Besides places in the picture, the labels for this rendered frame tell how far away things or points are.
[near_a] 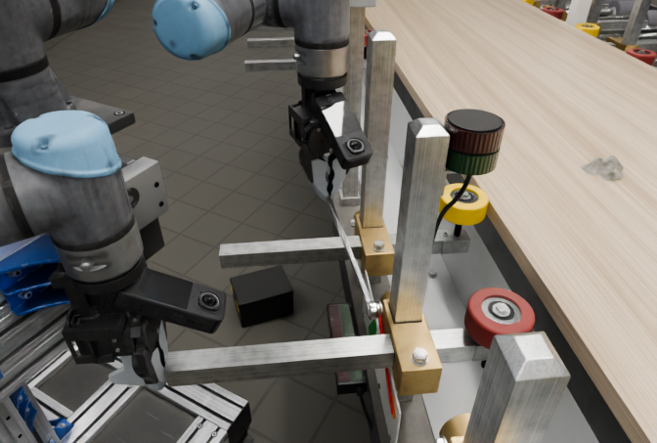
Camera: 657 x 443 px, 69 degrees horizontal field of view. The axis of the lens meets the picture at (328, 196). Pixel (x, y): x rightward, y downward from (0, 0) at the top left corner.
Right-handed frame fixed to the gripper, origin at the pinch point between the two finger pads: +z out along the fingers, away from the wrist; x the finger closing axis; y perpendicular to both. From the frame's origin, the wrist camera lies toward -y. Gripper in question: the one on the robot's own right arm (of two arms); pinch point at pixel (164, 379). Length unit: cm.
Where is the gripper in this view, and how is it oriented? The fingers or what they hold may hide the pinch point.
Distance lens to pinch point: 67.7
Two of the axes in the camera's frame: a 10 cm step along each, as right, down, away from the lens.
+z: 0.0, 8.3, 5.6
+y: -9.9, 0.6, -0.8
